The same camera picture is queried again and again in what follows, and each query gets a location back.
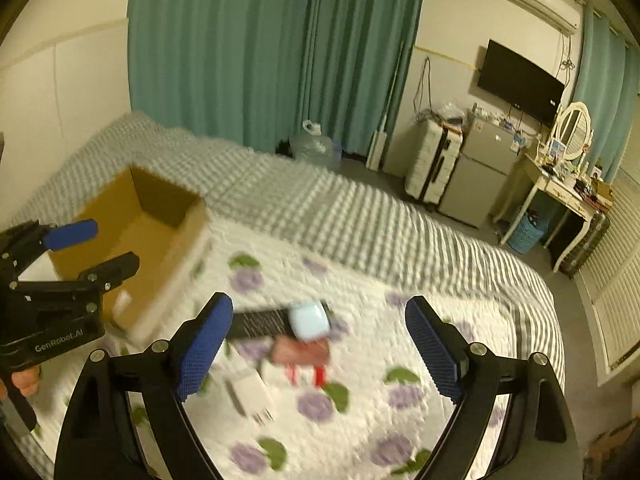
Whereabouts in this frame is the light blue earbud case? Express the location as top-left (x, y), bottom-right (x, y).
top-left (288, 300), bottom-right (331, 342)

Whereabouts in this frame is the green curtain by window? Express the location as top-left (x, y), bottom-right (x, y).
top-left (573, 3), bottom-right (639, 182)

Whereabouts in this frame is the blue plastic basket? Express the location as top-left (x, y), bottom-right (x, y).
top-left (506, 209), bottom-right (548, 255)

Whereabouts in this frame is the brown cardboard box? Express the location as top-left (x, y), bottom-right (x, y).
top-left (51, 166), bottom-right (212, 346)

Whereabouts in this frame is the dark suitcase by table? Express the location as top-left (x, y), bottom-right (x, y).
top-left (560, 211), bottom-right (611, 278)

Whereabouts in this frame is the white suitcase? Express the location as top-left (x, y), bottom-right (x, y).
top-left (405, 119), bottom-right (463, 206)

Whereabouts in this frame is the large green curtain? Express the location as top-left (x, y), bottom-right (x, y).
top-left (127, 0), bottom-right (422, 155)

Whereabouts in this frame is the grey checkered bed sheet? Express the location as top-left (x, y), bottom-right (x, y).
top-left (11, 112), bottom-right (566, 378)

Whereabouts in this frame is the white dressing table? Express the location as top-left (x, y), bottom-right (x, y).
top-left (492, 155), bottom-right (601, 273)

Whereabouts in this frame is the clear water jug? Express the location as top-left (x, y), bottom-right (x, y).
top-left (290, 119), bottom-right (342, 169)

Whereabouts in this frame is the white power adapter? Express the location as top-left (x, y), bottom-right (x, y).
top-left (226, 368), bottom-right (274, 425)

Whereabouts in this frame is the white floral quilt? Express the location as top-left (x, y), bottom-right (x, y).
top-left (19, 219), bottom-right (532, 480)

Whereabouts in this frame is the oval vanity mirror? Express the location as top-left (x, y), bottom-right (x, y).
top-left (549, 102), bottom-right (593, 162)

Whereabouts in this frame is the pink rose card box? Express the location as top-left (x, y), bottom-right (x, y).
top-left (270, 336), bottom-right (330, 366)

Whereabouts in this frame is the black wall television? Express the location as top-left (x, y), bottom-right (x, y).
top-left (477, 40), bottom-right (565, 127)

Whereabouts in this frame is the black remote control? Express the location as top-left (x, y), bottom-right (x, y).
top-left (227, 302), bottom-right (301, 340)

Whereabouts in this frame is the white flat mop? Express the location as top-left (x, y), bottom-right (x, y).
top-left (366, 54), bottom-right (401, 172)

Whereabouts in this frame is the silver mini fridge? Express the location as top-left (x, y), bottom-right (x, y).
top-left (438, 115), bottom-right (520, 228)

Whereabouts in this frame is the hanging black cable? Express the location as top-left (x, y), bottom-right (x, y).
top-left (412, 56), bottom-right (434, 123)

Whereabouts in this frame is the person's left hand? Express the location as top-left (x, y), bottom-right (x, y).
top-left (11, 365), bottom-right (41, 398)

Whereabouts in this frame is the white red cylindrical bottle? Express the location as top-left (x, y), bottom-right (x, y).
top-left (284, 364), bottom-right (326, 389)

